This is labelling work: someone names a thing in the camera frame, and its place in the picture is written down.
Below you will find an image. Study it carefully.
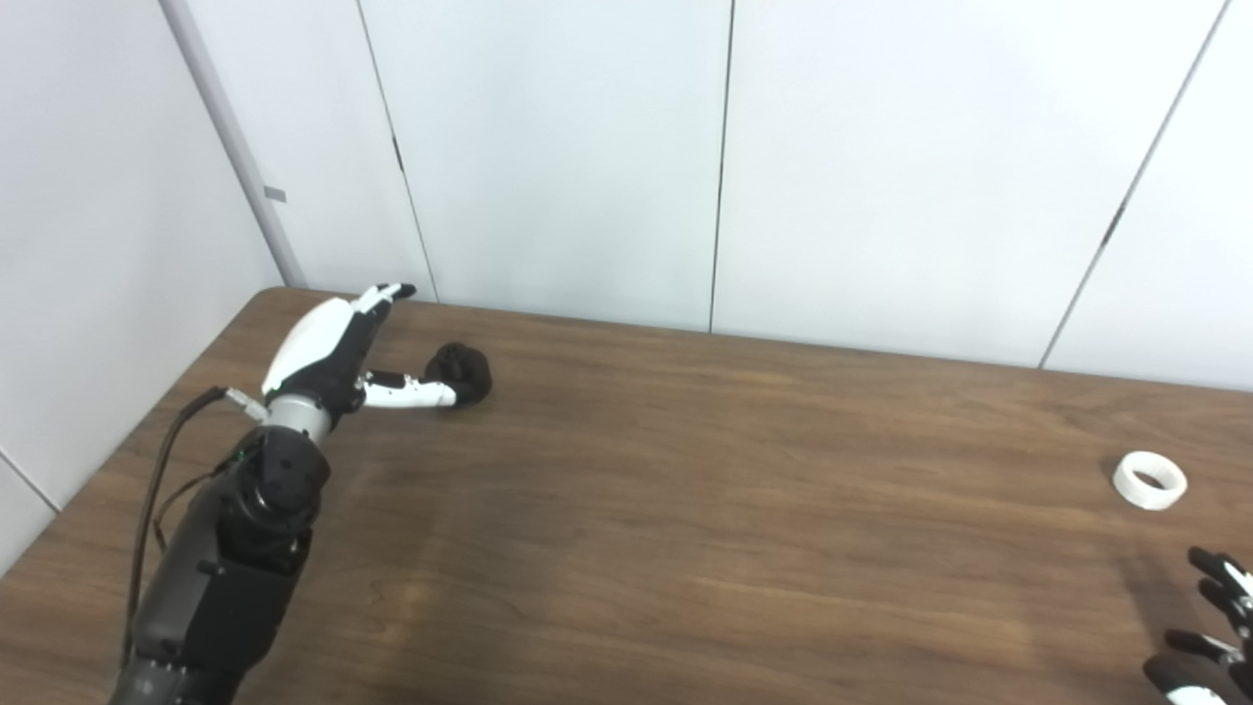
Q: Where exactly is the round black plastic part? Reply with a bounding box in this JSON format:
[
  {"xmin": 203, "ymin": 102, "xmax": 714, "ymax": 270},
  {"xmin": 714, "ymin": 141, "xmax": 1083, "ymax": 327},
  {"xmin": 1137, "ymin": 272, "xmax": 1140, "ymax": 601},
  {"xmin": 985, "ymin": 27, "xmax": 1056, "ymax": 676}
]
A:
[{"xmin": 425, "ymin": 342, "xmax": 493, "ymax": 409}]

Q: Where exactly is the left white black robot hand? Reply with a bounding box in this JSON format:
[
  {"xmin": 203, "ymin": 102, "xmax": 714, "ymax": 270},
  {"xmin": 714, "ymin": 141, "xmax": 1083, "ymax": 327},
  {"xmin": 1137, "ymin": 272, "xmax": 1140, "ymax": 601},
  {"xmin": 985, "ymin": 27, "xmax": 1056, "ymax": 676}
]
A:
[{"xmin": 262, "ymin": 283, "xmax": 458, "ymax": 432}]

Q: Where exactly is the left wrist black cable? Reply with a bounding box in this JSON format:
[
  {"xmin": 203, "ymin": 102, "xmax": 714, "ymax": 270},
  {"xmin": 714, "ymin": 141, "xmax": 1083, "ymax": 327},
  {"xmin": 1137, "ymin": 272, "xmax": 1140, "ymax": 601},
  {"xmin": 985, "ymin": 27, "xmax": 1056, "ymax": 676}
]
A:
[{"xmin": 122, "ymin": 387, "xmax": 267, "ymax": 667}]

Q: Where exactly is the grey wall corner post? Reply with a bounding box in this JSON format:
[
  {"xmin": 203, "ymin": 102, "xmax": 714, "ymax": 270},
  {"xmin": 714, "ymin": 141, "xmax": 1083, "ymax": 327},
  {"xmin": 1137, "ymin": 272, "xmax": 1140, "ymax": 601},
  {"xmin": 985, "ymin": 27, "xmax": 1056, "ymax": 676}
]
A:
[{"xmin": 160, "ymin": 0, "xmax": 307, "ymax": 288}]

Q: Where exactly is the white toothed plastic ring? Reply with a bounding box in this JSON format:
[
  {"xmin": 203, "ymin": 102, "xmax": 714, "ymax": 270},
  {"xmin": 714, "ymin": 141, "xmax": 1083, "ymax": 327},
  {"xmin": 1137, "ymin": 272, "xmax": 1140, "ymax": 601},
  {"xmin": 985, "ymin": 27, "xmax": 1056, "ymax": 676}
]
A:
[{"xmin": 1114, "ymin": 451, "xmax": 1188, "ymax": 511}]

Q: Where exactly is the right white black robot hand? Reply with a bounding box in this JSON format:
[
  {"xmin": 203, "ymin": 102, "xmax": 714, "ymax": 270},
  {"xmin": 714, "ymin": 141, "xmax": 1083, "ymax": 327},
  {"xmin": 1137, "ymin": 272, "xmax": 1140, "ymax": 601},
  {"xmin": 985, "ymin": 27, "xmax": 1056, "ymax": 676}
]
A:
[{"xmin": 1143, "ymin": 547, "xmax": 1253, "ymax": 705}]

